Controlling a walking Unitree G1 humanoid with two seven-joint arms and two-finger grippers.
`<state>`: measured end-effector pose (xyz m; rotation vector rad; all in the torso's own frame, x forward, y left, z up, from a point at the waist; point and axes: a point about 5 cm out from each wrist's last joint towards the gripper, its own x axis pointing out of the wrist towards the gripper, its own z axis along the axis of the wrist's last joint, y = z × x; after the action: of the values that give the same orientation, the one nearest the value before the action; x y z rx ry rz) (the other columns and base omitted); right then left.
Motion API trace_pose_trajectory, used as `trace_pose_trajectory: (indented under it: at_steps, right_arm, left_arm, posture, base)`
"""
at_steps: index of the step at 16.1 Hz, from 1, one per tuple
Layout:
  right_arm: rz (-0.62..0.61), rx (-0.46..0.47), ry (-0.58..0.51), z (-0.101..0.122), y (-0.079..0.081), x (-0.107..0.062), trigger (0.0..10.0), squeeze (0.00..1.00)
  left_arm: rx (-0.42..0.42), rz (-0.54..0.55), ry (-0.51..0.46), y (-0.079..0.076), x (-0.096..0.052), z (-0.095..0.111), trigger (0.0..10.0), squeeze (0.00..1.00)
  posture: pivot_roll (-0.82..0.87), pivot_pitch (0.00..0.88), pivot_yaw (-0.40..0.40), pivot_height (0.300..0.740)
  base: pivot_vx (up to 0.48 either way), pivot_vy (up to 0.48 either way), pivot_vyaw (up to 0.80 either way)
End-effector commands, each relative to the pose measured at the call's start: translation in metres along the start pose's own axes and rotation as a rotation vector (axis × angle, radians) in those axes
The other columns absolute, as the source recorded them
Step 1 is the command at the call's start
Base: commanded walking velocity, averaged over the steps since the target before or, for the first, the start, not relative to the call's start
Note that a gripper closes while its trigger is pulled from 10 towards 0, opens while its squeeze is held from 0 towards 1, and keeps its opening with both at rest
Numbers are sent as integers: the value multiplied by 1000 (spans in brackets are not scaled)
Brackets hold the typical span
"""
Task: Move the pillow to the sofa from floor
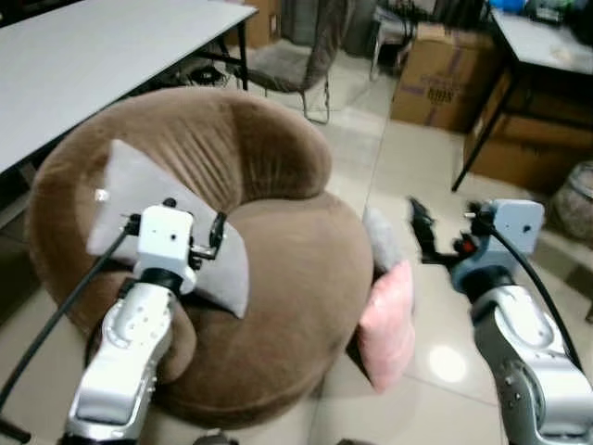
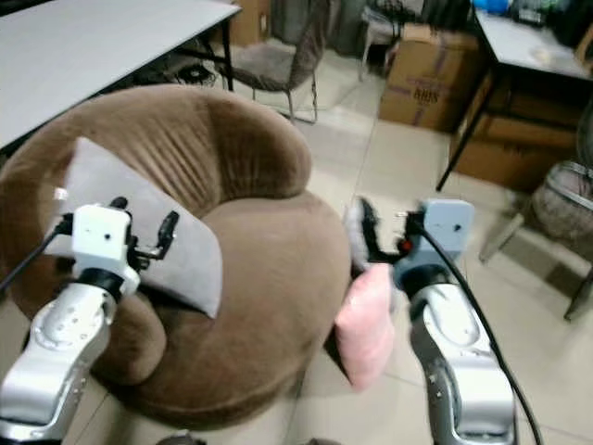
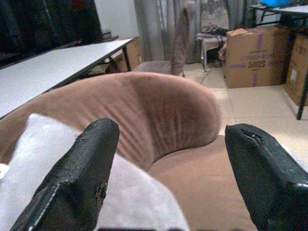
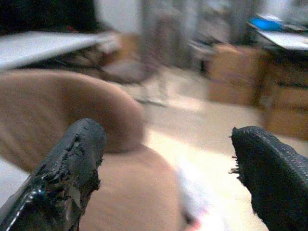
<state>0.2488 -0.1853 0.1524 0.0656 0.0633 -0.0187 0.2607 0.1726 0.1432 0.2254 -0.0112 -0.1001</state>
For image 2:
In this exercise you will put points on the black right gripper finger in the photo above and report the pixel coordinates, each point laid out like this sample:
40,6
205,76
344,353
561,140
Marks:
376,245
363,215

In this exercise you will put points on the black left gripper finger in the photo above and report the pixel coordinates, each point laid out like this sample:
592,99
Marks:
119,202
170,232

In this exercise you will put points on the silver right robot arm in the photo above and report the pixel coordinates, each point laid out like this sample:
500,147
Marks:
459,352

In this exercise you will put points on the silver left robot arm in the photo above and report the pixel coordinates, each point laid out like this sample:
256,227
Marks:
65,352

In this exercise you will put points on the small grey pillow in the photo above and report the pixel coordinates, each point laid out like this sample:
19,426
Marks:
354,236

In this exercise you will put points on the grey square pillow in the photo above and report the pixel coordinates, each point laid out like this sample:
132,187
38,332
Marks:
195,269

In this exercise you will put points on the pink plush pillow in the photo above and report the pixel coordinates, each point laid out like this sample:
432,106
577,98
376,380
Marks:
366,324

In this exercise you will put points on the brown round plush sofa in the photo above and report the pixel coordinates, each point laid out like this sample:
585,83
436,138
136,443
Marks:
259,278

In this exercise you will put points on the large white table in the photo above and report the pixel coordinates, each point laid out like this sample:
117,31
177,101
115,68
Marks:
93,56

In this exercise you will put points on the cardboard box with purple print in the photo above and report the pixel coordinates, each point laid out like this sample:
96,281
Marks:
426,79

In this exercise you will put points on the large plain cardboard box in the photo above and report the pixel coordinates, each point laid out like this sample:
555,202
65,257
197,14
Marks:
505,153

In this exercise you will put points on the grey mesh chair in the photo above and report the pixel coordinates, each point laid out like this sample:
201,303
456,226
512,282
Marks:
565,199

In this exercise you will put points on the small brown cardboard box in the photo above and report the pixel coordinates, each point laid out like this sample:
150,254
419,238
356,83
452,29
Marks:
252,19

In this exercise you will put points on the white desk with black legs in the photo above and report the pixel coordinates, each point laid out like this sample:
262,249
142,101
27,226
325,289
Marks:
528,46

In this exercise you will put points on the blue object on desk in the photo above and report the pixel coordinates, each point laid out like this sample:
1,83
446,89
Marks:
491,5

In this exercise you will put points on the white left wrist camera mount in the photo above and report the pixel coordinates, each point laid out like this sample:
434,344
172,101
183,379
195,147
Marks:
100,236

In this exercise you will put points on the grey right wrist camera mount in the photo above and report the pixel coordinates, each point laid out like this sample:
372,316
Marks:
447,227

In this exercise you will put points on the white metal frame chair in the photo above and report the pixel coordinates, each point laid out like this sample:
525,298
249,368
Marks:
380,28

